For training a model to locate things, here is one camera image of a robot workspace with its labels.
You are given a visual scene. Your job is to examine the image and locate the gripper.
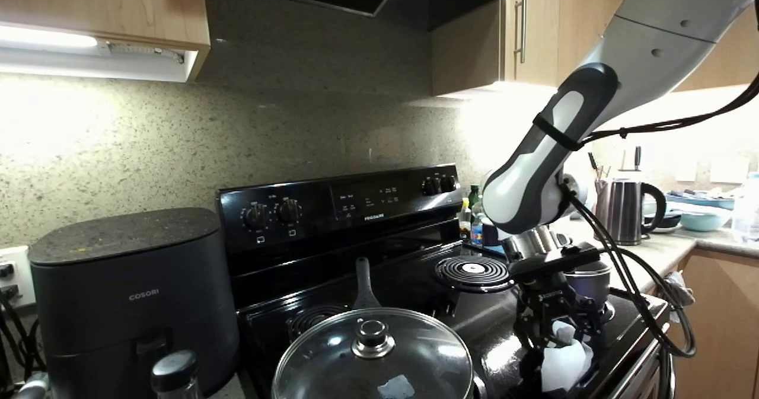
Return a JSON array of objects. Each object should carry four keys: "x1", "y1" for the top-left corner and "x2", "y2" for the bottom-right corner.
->
[{"x1": 514, "y1": 273, "x2": 608, "y2": 353}]

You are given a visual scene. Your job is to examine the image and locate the white napkin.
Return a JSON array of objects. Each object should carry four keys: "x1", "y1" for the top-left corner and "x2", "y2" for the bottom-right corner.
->
[{"x1": 538, "y1": 321, "x2": 595, "y2": 392}]

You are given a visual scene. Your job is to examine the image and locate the black stove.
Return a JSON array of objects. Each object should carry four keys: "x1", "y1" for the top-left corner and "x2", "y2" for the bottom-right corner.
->
[{"x1": 217, "y1": 163, "x2": 675, "y2": 399}]

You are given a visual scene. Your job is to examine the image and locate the grey pot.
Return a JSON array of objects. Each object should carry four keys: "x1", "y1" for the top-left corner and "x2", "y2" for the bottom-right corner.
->
[{"x1": 562, "y1": 259, "x2": 615, "y2": 320}]

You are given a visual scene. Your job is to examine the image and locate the coil burner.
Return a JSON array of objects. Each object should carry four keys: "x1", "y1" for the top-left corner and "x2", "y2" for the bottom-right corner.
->
[
  {"x1": 287, "y1": 304, "x2": 350, "y2": 341},
  {"x1": 434, "y1": 256, "x2": 514, "y2": 293}
]

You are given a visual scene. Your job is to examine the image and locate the small blue label bottle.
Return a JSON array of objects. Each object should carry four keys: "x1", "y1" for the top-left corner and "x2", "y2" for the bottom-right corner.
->
[{"x1": 471, "y1": 203, "x2": 486, "y2": 247}]

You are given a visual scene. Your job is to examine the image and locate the white cloth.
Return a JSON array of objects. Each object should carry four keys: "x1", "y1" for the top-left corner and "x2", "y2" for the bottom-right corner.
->
[{"x1": 663, "y1": 270, "x2": 696, "y2": 308}]

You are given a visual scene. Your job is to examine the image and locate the steel electric kettle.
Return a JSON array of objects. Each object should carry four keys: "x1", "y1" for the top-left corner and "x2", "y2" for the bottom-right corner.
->
[{"x1": 604, "y1": 178, "x2": 667, "y2": 246}]

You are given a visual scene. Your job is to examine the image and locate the small yellow cap bottle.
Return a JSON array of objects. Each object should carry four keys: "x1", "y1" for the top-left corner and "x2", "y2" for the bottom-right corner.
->
[{"x1": 459, "y1": 197, "x2": 473, "y2": 241}]

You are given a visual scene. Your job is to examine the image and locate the holder with utensils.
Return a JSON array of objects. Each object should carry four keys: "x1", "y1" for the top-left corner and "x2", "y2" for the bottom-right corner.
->
[{"x1": 587, "y1": 151, "x2": 613, "y2": 222}]

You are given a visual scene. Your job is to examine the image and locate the dark bowl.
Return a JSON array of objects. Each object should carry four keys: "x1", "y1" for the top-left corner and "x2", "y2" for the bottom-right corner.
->
[{"x1": 643, "y1": 208, "x2": 684, "y2": 232}]

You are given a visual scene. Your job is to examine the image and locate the wooden base cabinet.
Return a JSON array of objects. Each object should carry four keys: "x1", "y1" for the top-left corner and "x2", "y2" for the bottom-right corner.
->
[{"x1": 669, "y1": 246, "x2": 759, "y2": 399}]

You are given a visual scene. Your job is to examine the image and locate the light blue bowl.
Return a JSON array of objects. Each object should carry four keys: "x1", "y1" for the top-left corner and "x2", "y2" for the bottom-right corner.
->
[{"x1": 680, "y1": 208, "x2": 731, "y2": 232}]

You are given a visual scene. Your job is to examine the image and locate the pan with glass lid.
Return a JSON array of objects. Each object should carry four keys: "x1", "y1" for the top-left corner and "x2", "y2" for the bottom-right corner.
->
[{"x1": 271, "y1": 257, "x2": 482, "y2": 399}]

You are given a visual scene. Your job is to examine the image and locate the clear plastic bottle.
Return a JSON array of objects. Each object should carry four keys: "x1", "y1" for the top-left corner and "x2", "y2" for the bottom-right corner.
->
[{"x1": 731, "y1": 172, "x2": 759, "y2": 244}]

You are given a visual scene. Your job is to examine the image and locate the bottle with black cap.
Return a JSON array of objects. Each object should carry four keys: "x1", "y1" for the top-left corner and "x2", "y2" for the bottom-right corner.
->
[{"x1": 150, "y1": 350, "x2": 200, "y2": 399}]

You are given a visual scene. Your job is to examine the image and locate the dark grey air fryer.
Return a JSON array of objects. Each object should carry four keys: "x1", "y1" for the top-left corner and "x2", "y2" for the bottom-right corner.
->
[{"x1": 28, "y1": 207, "x2": 240, "y2": 398}]

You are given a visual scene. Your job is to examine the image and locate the oven door handle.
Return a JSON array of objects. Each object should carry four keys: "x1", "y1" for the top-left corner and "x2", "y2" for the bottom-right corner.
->
[{"x1": 605, "y1": 335, "x2": 664, "y2": 399}]

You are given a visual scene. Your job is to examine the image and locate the wooden wall cabinet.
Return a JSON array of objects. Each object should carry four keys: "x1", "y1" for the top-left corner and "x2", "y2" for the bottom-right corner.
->
[
  {"x1": 0, "y1": 0, "x2": 212, "y2": 84},
  {"x1": 431, "y1": 0, "x2": 759, "y2": 97}
]

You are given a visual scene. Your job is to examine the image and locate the cabinet door handle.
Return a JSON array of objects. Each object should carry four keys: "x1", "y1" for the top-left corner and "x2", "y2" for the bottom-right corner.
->
[{"x1": 514, "y1": 0, "x2": 528, "y2": 65}]

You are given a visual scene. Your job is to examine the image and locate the black cable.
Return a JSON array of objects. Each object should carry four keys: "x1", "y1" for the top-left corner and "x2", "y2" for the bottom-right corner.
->
[{"x1": 0, "y1": 289, "x2": 47, "y2": 388}]

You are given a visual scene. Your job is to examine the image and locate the wall socket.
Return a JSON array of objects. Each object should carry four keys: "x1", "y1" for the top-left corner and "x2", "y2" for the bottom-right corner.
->
[{"x1": 0, "y1": 245, "x2": 37, "y2": 312}]

